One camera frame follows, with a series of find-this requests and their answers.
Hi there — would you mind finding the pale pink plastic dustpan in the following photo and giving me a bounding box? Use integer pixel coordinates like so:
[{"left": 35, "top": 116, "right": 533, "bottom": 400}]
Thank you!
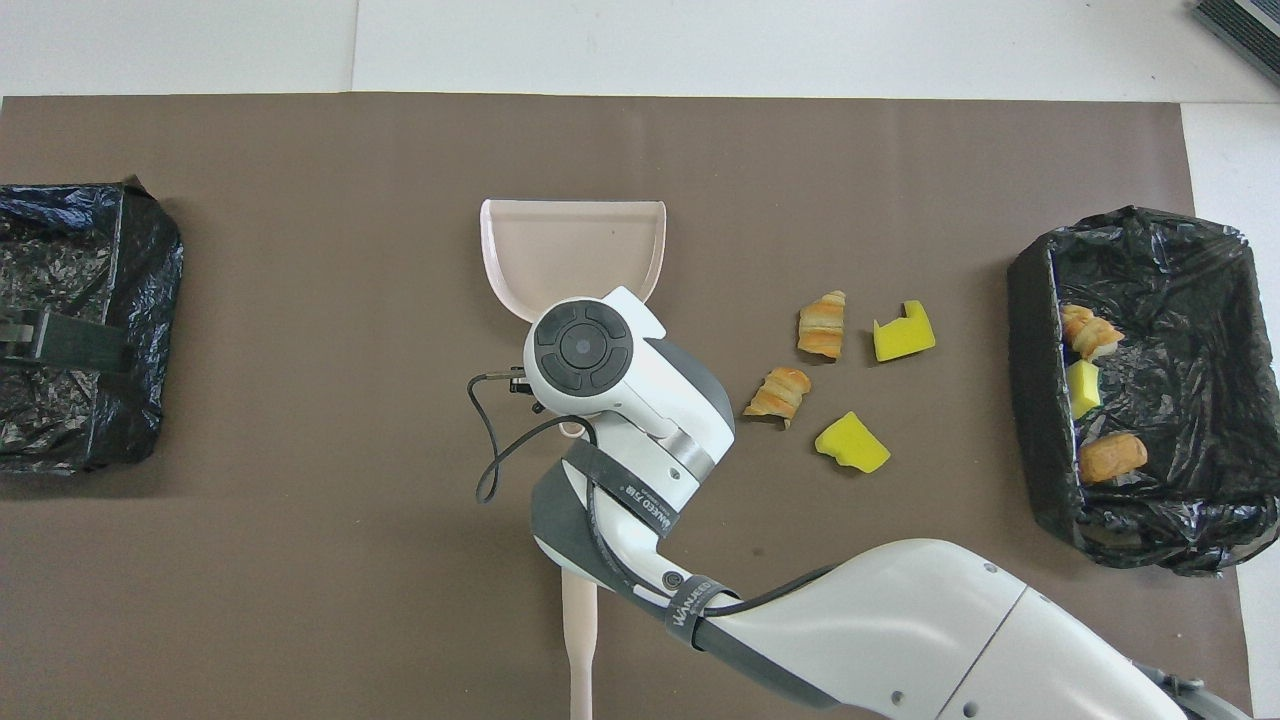
[{"left": 479, "top": 198, "right": 668, "bottom": 439}]

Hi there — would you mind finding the orange striped croissant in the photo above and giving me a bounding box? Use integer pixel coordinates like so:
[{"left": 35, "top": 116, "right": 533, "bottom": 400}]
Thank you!
[
  {"left": 743, "top": 367, "right": 812, "bottom": 429},
  {"left": 1060, "top": 304, "right": 1126, "bottom": 362},
  {"left": 797, "top": 290, "right": 847, "bottom": 361}
]

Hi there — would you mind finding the beige handle black bristle brush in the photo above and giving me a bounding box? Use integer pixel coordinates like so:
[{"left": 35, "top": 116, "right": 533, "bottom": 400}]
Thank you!
[{"left": 560, "top": 568, "right": 602, "bottom": 720}]

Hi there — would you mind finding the yellow sponge wedge piece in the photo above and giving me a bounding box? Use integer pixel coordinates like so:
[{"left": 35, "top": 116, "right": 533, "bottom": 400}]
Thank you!
[{"left": 814, "top": 411, "right": 892, "bottom": 475}]

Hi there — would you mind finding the yellow notched sponge piece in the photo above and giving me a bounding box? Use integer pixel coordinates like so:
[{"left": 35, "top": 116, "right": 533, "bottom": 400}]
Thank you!
[{"left": 872, "top": 300, "right": 938, "bottom": 363}]

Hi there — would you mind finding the small yellow green sponge piece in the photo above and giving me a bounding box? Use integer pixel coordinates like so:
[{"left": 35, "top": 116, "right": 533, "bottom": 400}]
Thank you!
[{"left": 1066, "top": 360, "right": 1103, "bottom": 420}]

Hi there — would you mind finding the brown bread roll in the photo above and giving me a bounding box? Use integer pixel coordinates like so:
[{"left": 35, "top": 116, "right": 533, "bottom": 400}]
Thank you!
[{"left": 1078, "top": 432, "right": 1149, "bottom": 485}]

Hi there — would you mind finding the black bag lined bin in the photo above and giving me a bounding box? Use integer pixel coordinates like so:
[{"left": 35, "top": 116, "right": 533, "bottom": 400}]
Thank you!
[
  {"left": 1006, "top": 205, "right": 1280, "bottom": 577},
  {"left": 0, "top": 178, "right": 185, "bottom": 476}
]

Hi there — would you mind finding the brown table mat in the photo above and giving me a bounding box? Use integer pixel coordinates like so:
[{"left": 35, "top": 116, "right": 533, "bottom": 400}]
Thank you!
[{"left": 0, "top": 93, "right": 1253, "bottom": 720}]

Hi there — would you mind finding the dark grey ribbed device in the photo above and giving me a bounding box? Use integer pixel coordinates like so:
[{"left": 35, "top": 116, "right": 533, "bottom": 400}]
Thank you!
[{"left": 1192, "top": 0, "right": 1280, "bottom": 86}]

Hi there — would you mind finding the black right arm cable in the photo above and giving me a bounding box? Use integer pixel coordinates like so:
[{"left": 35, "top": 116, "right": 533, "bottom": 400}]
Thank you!
[{"left": 468, "top": 372, "right": 601, "bottom": 504}]

